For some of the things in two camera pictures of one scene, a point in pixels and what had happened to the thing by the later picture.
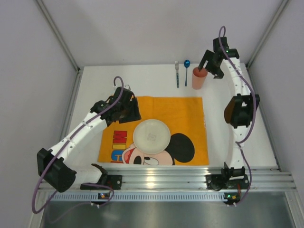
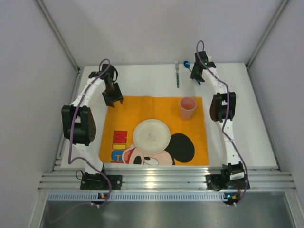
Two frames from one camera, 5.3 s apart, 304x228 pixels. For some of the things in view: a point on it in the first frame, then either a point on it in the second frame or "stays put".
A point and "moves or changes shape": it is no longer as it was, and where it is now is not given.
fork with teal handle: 176,66 stays put
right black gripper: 212,63 → 196,72
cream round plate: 151,136 stays put
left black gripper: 130,109 → 112,95
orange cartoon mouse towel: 184,117 stays put
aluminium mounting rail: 189,178 stays put
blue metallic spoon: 186,64 moves or changes shape
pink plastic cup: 199,78 → 187,106
